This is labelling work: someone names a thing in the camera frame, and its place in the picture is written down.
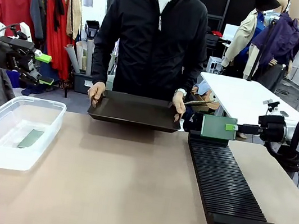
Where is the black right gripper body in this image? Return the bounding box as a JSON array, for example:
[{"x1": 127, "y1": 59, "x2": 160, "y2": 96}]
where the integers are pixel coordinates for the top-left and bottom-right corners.
[{"x1": 255, "y1": 112, "x2": 291, "y2": 144}]

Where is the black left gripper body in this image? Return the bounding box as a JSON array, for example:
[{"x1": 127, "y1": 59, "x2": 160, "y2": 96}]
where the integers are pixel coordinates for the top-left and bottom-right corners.
[{"x1": 0, "y1": 35, "x2": 39, "y2": 79}]

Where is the green PCB board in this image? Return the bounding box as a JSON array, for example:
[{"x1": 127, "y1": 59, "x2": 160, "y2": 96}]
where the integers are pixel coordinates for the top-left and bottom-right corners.
[
  {"x1": 17, "y1": 127, "x2": 46, "y2": 152},
  {"x1": 200, "y1": 113, "x2": 239, "y2": 142}
]

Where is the black plastic tray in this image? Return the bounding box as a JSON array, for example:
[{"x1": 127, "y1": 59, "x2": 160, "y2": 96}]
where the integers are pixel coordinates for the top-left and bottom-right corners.
[{"x1": 86, "y1": 87, "x2": 185, "y2": 135}]

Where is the person's right forearm black sleeve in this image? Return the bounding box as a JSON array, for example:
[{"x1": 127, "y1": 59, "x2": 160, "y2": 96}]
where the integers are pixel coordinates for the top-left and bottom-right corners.
[{"x1": 88, "y1": 42, "x2": 114, "y2": 86}]

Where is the person's left forearm black sleeve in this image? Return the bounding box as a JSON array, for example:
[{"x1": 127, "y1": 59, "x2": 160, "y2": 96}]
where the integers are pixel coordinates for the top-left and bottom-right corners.
[{"x1": 178, "y1": 56, "x2": 207, "y2": 95}]

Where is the person's right hand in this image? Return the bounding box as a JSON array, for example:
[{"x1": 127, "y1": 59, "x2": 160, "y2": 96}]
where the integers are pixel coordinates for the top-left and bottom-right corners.
[{"x1": 84, "y1": 80, "x2": 107, "y2": 109}]

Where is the person's left hand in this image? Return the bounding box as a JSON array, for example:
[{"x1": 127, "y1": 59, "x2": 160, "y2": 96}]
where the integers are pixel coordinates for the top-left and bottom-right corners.
[{"x1": 169, "y1": 93, "x2": 189, "y2": 124}]

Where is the red dress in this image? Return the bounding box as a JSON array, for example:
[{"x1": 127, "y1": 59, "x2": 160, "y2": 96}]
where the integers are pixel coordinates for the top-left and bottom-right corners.
[{"x1": 33, "y1": 0, "x2": 82, "y2": 81}]

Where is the grey paper roll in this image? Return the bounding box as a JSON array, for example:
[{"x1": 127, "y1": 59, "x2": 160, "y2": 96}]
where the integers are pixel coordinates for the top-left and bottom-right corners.
[{"x1": 61, "y1": 43, "x2": 84, "y2": 74}]

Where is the white table leg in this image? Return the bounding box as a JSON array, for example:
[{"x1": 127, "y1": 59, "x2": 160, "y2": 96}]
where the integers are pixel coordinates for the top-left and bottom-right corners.
[{"x1": 211, "y1": 103, "x2": 226, "y2": 119}]

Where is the white table top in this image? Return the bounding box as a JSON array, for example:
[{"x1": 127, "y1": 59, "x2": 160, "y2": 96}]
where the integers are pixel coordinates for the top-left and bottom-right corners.
[{"x1": 193, "y1": 71, "x2": 299, "y2": 134}]

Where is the dark storage bin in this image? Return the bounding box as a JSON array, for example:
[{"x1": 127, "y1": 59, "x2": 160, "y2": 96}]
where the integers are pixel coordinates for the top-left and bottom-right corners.
[{"x1": 70, "y1": 71, "x2": 95, "y2": 95}]

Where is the cream paper roll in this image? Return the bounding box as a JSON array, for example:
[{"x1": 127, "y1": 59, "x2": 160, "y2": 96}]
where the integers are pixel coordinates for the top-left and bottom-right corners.
[{"x1": 81, "y1": 38, "x2": 97, "y2": 76}]

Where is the dark grey hanging garment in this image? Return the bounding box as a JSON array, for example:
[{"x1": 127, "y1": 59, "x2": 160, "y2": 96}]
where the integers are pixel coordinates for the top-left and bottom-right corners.
[{"x1": 24, "y1": 0, "x2": 52, "y2": 42}]

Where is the black scarf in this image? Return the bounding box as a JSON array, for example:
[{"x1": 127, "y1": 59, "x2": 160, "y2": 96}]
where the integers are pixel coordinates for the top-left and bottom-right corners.
[{"x1": 46, "y1": 0, "x2": 67, "y2": 33}]

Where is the beige hanging garment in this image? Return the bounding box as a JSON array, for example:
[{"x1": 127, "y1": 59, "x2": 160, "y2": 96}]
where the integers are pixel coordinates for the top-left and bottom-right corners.
[{"x1": 63, "y1": 0, "x2": 86, "y2": 40}]

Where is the brown cardboard piece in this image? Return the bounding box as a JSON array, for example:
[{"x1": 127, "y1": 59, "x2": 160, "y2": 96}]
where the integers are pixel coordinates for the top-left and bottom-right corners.
[{"x1": 183, "y1": 95, "x2": 218, "y2": 112}]

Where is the black stool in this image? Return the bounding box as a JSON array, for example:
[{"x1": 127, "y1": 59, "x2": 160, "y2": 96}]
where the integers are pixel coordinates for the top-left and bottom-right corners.
[{"x1": 82, "y1": 19, "x2": 102, "y2": 44}]

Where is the black slotted PCB rack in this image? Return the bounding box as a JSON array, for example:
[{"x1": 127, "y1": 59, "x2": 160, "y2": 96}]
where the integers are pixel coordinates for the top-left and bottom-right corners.
[{"x1": 174, "y1": 129, "x2": 293, "y2": 224}]

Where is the black tripod pole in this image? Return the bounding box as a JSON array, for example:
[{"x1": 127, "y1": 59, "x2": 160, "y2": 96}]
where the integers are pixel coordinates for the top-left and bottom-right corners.
[{"x1": 246, "y1": 16, "x2": 277, "y2": 85}]

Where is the clear plastic storage box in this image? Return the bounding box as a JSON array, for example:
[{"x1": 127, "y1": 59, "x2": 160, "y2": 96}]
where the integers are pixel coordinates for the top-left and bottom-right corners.
[{"x1": 0, "y1": 91, "x2": 68, "y2": 177}]

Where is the mannequin in purple jacket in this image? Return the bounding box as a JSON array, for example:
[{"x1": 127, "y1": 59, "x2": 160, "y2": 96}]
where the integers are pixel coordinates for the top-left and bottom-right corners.
[{"x1": 243, "y1": 6, "x2": 299, "y2": 95}]

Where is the mannequin in beige coat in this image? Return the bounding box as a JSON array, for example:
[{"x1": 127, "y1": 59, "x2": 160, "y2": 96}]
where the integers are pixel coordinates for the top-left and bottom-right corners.
[{"x1": 219, "y1": 0, "x2": 289, "y2": 84}]

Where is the white board panel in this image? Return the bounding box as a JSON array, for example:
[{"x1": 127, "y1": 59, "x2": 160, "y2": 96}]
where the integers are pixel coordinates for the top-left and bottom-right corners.
[{"x1": 222, "y1": 23, "x2": 241, "y2": 43}]

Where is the red cloth item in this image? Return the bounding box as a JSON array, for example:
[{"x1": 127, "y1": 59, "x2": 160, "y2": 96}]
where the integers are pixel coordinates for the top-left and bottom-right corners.
[{"x1": 209, "y1": 29, "x2": 224, "y2": 39}]

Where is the black zip jacket torso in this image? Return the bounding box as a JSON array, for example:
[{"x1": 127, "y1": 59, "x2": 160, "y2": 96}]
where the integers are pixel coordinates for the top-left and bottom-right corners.
[{"x1": 86, "y1": 0, "x2": 216, "y2": 106}]

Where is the black bucket hat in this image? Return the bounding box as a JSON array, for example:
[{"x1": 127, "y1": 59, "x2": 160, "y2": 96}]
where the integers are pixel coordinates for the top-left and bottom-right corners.
[{"x1": 252, "y1": 0, "x2": 283, "y2": 16}]

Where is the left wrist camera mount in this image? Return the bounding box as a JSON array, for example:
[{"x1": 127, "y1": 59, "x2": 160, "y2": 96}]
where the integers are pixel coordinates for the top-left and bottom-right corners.
[{"x1": 6, "y1": 24, "x2": 30, "y2": 42}]

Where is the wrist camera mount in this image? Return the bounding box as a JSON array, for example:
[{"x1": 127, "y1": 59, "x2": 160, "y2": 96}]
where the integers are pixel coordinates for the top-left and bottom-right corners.
[
  {"x1": 261, "y1": 98, "x2": 291, "y2": 119},
  {"x1": 6, "y1": 24, "x2": 30, "y2": 42}
]

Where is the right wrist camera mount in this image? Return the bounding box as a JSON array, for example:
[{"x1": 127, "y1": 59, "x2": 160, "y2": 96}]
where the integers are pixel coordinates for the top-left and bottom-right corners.
[{"x1": 261, "y1": 98, "x2": 291, "y2": 119}]

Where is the black cable coil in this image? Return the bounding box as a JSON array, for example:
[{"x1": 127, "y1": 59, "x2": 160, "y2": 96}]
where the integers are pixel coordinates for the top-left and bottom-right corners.
[{"x1": 273, "y1": 143, "x2": 299, "y2": 173}]

